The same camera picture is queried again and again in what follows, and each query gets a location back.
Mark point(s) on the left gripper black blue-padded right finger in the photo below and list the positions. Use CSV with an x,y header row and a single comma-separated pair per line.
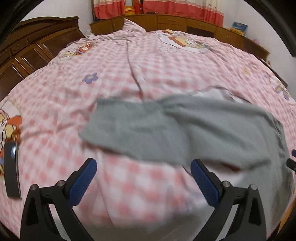
x,y
249,220

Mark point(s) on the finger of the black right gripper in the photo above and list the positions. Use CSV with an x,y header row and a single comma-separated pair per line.
x,y
290,163

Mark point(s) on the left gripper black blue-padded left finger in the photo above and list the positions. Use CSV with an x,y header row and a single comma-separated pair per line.
x,y
37,220

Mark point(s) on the grey pants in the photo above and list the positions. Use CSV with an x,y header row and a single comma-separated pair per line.
x,y
179,128

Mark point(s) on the black smartphone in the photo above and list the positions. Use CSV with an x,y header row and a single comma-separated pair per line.
x,y
11,170

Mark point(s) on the pink checkered cartoon bedsheet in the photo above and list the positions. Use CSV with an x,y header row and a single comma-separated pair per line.
x,y
46,112

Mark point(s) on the blue picture book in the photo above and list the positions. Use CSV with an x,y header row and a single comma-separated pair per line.
x,y
239,28

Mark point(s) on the red and white curtain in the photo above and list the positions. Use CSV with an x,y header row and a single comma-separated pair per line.
x,y
208,11

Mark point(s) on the dark wooden headboard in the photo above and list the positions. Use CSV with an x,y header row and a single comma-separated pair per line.
x,y
32,45

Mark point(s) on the long wooden low cabinet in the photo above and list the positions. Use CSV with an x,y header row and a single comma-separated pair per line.
x,y
153,22

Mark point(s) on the yellow red item on cabinet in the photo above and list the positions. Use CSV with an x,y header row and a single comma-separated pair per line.
x,y
129,10

